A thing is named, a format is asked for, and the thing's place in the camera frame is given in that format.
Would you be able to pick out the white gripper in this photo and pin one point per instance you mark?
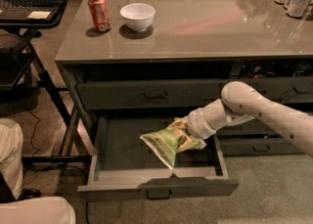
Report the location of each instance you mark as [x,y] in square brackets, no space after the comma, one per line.
[198,123]

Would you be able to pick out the green jalapeno chip bag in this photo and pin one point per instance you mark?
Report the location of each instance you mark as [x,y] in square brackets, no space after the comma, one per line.
[164,144]

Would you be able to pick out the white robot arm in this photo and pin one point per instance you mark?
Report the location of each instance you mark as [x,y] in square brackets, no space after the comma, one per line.
[240,103]

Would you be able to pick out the grey bottom right drawer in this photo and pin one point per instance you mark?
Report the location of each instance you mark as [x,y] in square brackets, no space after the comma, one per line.
[257,147]

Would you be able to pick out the open grey middle drawer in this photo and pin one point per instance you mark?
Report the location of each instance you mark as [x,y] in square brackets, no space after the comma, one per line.
[124,168]

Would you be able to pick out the grey top left drawer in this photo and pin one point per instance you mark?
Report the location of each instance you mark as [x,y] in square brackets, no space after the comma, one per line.
[148,94]

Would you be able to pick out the grey counter cabinet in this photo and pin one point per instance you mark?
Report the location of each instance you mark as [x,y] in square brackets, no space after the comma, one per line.
[188,39]

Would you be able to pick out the grey top right drawer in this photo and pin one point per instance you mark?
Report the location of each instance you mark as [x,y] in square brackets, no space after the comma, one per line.
[285,90]

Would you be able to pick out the white ceramic bowl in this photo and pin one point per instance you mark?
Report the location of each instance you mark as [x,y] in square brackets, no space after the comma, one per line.
[138,16]

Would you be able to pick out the orange soda can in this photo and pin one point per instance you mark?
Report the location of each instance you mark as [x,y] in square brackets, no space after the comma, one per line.
[100,15]

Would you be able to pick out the black shoe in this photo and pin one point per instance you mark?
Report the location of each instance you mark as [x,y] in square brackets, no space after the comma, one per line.
[28,194]

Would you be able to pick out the person's leg beige trousers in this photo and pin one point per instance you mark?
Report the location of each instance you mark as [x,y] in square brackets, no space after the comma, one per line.
[11,139]

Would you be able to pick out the yellow sticky note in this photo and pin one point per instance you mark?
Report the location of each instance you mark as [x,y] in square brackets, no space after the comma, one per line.
[38,15]

